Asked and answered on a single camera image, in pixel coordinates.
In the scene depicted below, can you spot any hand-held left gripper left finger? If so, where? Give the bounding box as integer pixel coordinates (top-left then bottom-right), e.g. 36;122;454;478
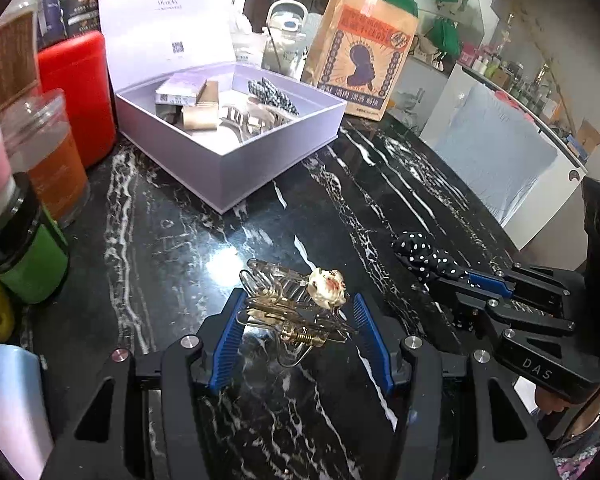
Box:
42;289;250;480

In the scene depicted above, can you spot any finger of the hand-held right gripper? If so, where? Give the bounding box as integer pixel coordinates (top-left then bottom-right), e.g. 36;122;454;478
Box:
467;262;581;306
427;279;577;337

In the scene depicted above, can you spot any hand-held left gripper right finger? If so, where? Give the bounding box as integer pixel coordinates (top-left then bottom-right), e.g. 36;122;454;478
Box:
352;293;561;480

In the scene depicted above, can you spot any black polka dot scrunchie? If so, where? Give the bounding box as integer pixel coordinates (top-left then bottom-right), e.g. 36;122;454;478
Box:
391;230;473;286

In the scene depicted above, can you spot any clear hair claw with doll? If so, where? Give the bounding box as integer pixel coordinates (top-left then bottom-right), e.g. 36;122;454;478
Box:
237;257;361;368

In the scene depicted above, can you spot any lavender gift box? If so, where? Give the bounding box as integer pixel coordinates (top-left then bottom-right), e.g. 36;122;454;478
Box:
97;0;348;213

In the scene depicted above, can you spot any beige marbled hair claw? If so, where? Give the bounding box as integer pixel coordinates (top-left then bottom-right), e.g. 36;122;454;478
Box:
219;95;301;143

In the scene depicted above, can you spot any black white gingham hair tie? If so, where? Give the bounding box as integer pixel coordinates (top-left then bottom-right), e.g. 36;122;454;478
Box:
247;76;301;118

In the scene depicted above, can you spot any small white labelled box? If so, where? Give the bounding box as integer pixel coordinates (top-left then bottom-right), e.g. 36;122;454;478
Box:
154;71;210;107

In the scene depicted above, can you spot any white cabinet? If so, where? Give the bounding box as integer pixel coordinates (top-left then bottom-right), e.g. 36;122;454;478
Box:
420;62;588;271

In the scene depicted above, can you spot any grey-blue leaf pattern cloth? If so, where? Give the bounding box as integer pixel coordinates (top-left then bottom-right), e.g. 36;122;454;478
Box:
432;82;561;228

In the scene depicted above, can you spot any cardboard box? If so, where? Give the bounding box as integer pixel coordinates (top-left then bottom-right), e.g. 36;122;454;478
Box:
575;120;600;158

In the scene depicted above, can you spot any row of bottles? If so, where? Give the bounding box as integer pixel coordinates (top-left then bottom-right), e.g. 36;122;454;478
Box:
457;45;581;126

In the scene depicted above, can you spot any green jar with black lid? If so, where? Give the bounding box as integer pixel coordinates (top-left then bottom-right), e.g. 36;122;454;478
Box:
0;172;71;306

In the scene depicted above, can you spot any white paper sheet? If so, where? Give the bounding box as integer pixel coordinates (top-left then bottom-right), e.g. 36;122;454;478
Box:
0;342;56;471

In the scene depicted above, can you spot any clear jar with orange contents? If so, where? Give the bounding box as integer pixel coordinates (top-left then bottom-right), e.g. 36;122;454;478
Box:
2;89;92;228

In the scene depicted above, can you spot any brown printed paper bag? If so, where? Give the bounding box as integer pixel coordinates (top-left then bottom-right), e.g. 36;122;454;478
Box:
300;0;420;122

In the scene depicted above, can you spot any glass cup with cartoon print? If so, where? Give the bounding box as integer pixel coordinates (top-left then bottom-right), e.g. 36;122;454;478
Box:
261;40;306;81

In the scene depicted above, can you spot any red canister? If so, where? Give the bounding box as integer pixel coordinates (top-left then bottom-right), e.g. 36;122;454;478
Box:
36;30;118;171

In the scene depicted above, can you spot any small white medicine box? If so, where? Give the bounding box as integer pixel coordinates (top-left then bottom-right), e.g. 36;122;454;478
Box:
232;32;265;66

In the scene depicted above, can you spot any clear plastic bag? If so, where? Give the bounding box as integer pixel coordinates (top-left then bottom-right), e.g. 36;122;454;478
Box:
231;7;255;36

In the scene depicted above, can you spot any cream kettle-shaped water bottle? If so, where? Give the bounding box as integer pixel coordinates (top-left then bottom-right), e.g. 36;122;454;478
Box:
266;0;308;78

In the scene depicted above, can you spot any clear jar with brown label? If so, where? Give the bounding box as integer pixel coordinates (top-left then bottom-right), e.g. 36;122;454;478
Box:
0;2;43;111

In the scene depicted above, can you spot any dark purple jar grey lid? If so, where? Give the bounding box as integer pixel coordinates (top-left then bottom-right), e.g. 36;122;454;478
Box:
39;0;68;51

